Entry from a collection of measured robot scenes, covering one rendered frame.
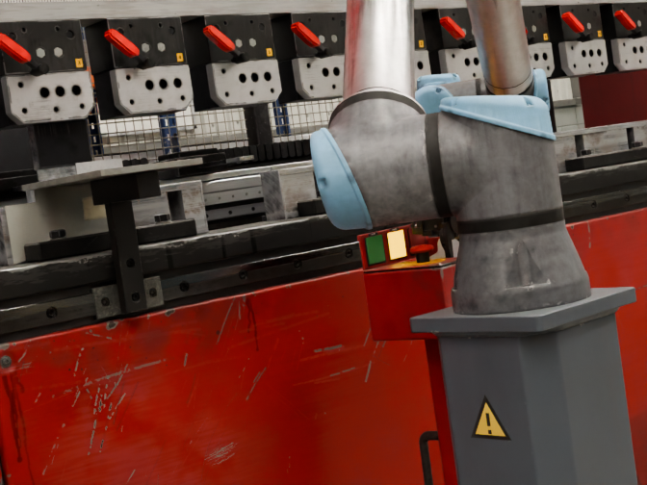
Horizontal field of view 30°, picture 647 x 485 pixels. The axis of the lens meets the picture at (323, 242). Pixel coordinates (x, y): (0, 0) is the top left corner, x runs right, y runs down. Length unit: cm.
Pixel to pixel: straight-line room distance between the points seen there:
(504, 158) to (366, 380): 104
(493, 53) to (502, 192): 56
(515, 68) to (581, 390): 69
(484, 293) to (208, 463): 88
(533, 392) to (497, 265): 14
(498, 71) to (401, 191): 58
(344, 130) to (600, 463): 45
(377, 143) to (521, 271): 20
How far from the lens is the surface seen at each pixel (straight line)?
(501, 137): 128
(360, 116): 134
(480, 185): 128
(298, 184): 231
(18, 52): 198
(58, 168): 207
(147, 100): 212
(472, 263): 130
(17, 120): 201
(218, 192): 252
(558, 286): 128
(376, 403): 227
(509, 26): 177
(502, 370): 127
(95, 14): 211
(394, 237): 207
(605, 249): 277
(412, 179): 129
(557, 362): 126
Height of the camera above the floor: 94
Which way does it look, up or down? 3 degrees down
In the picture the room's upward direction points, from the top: 8 degrees counter-clockwise
